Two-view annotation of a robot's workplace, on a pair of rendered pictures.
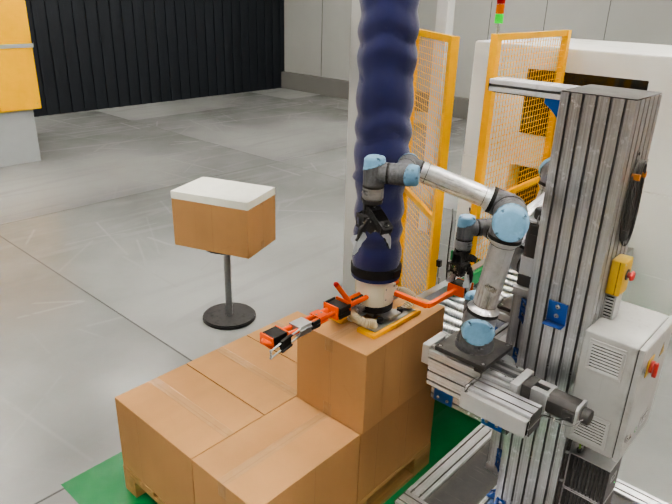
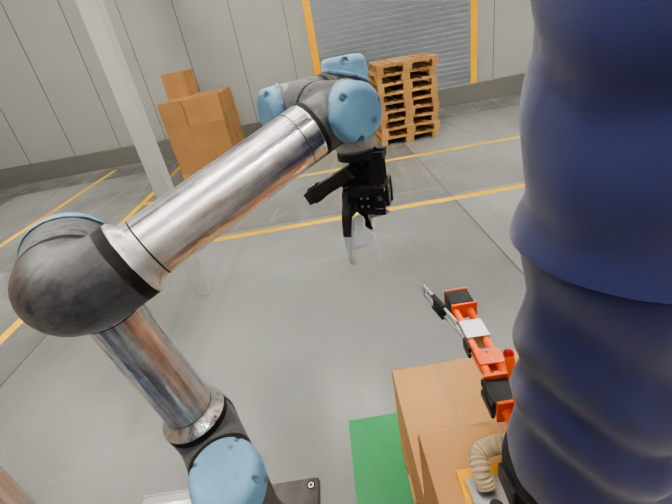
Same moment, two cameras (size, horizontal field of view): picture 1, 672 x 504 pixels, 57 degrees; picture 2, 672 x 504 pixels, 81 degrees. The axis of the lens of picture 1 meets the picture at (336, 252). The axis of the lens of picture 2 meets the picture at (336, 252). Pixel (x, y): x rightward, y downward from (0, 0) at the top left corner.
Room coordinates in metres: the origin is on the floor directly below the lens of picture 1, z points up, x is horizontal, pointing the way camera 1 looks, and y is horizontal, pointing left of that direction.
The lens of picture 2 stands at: (2.58, -0.63, 1.83)
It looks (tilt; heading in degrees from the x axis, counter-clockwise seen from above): 28 degrees down; 140
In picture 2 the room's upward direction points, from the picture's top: 11 degrees counter-clockwise
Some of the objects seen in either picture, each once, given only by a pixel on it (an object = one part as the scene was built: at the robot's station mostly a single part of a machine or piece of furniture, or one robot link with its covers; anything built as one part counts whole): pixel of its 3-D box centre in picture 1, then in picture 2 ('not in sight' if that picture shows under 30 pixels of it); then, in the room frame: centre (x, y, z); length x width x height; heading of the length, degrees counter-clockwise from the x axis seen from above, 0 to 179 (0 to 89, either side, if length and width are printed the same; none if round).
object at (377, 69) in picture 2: not in sight; (401, 98); (-2.12, 5.51, 0.65); 1.29 x 1.10 x 1.30; 138
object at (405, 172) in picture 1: (403, 173); (300, 107); (2.08, -0.23, 1.74); 0.11 x 0.11 x 0.08; 77
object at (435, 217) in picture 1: (419, 195); not in sight; (4.05, -0.56, 1.05); 0.87 x 0.10 x 2.10; 11
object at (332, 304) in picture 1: (337, 308); (508, 395); (2.33, -0.01, 1.07); 0.10 x 0.08 x 0.06; 48
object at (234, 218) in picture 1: (224, 215); not in sight; (4.15, 0.80, 0.82); 0.60 x 0.40 x 0.40; 69
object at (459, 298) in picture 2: (274, 337); (459, 302); (2.08, 0.23, 1.07); 0.08 x 0.07 x 0.05; 138
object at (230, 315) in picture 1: (227, 280); not in sight; (4.15, 0.80, 0.31); 0.40 x 0.40 x 0.62
